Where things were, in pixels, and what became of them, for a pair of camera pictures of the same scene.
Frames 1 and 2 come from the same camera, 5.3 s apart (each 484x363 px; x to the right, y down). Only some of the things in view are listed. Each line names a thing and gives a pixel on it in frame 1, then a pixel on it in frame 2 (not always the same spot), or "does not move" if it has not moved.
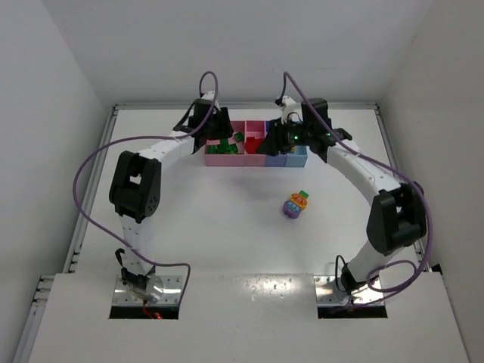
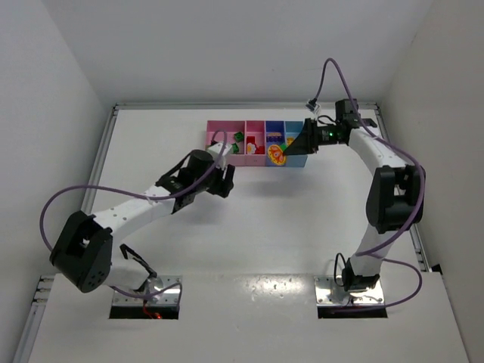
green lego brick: x=239 y=136 does not move
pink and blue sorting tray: x=241 y=149 does not move
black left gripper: x=221 y=126 to x=220 y=181
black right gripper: x=280 y=136 to x=310 y=135
